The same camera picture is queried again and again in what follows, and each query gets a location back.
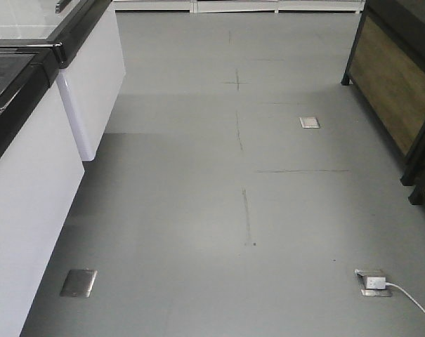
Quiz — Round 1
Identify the white store shelving unit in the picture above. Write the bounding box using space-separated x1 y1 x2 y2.
114 0 365 13

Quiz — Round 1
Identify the steel floor socket plate left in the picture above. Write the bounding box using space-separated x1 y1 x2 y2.
60 269 98 298

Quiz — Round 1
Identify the steel floor socket plate far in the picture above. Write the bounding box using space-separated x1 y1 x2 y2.
299 117 320 129

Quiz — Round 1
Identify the near wooden produce stand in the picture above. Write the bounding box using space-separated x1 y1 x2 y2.
400 120 425 205

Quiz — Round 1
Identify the white power cable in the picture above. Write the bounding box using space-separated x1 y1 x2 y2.
384 282 425 329

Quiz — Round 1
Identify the open steel floor socket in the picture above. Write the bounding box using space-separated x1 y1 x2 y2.
354 269 392 297

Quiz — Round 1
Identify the far white chest freezer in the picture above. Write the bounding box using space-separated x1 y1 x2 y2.
0 1 126 161

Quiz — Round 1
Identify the white power adapter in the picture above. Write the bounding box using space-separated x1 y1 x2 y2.
362 275 386 291

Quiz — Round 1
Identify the near white chest freezer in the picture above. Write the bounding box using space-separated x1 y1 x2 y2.
0 48 84 336

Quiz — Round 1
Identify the white chest freezer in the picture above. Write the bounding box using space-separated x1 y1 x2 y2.
0 48 84 336
0 1 126 161

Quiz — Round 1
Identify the steel floor socket plate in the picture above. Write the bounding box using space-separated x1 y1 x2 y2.
299 117 320 129
60 269 98 298

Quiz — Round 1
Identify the wooden produce stand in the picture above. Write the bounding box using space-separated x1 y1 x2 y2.
341 1 425 163
400 120 425 205

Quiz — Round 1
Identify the far wooden produce stand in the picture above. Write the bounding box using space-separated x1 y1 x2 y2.
341 1 425 163

